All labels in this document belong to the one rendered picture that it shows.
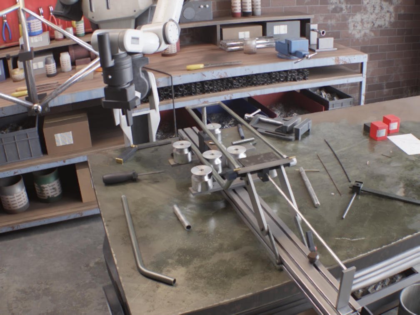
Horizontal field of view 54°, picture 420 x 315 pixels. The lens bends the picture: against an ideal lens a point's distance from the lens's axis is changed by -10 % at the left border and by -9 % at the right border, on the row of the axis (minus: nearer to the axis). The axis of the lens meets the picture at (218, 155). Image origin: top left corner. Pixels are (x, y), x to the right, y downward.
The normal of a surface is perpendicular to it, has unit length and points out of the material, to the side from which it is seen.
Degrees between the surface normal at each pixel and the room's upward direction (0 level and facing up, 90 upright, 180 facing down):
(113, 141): 0
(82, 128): 91
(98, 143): 0
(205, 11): 90
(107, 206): 0
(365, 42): 90
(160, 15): 44
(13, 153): 90
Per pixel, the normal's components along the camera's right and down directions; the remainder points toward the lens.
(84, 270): -0.04, -0.90
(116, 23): -0.11, 0.34
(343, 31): 0.36, 0.40
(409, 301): 0.12, 0.34
